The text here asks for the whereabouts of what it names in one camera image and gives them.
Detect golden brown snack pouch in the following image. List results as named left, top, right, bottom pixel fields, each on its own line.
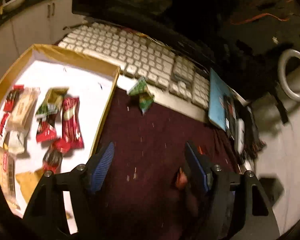
left=15, top=168, right=44, bottom=204

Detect dark red candy packet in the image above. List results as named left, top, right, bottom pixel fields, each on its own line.
left=43, top=145, right=63, bottom=174

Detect white jelly cup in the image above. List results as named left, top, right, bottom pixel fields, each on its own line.
left=7, top=131, right=26, bottom=155

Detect long red candy bar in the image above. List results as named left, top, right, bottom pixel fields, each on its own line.
left=62, top=97, right=84, bottom=152

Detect red candy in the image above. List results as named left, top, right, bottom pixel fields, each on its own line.
left=36, top=114, right=57, bottom=142

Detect beige cracker packet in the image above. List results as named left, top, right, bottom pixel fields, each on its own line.
left=6, top=87, right=40, bottom=131

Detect red white snack packet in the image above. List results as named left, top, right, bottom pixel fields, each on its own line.
left=0, top=112, right=10, bottom=137

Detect green snack packet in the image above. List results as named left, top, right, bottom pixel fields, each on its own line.
left=35, top=87, right=69, bottom=119
left=127, top=76, right=154, bottom=115

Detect red candy wrapper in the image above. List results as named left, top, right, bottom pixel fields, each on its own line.
left=174, top=167, right=189, bottom=190

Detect large yellow cracker pack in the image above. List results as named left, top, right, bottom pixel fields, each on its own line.
left=0, top=147, right=19, bottom=209

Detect white power bank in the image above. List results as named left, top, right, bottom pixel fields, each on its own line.
left=235, top=119, right=245, bottom=155

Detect gold-edged white tray box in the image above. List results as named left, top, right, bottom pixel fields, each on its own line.
left=0, top=43, right=121, bottom=234

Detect dark red table cloth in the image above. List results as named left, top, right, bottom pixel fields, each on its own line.
left=96, top=89, right=238, bottom=239

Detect blue notebook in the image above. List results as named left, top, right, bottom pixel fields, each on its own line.
left=208, top=69, right=232, bottom=131

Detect white computer keyboard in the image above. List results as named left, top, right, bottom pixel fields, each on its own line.
left=58, top=22, right=210, bottom=110

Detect white kitchen cabinets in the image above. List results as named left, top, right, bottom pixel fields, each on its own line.
left=0, top=0, right=84, bottom=79

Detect black computer monitor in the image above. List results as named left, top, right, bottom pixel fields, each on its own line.
left=72, top=0, right=296, bottom=61

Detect white ring lamp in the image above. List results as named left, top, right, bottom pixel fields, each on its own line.
left=277, top=49, right=300, bottom=102

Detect orange cable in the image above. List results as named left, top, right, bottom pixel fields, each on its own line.
left=230, top=11, right=291, bottom=26

